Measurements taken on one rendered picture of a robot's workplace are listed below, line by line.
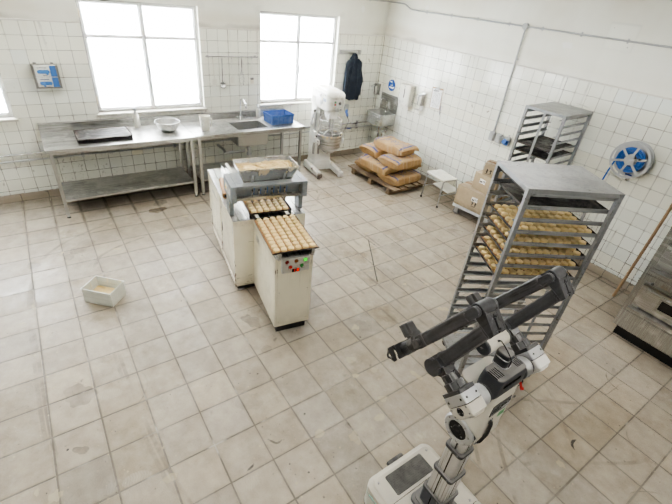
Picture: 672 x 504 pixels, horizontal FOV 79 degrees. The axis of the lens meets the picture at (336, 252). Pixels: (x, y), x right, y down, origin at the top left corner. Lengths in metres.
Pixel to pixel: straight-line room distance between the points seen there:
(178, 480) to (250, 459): 0.46
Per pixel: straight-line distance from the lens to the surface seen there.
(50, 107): 6.38
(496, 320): 1.53
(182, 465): 3.19
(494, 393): 1.86
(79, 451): 3.44
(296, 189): 4.00
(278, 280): 3.47
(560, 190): 2.87
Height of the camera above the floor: 2.72
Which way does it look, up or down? 33 degrees down
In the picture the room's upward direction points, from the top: 7 degrees clockwise
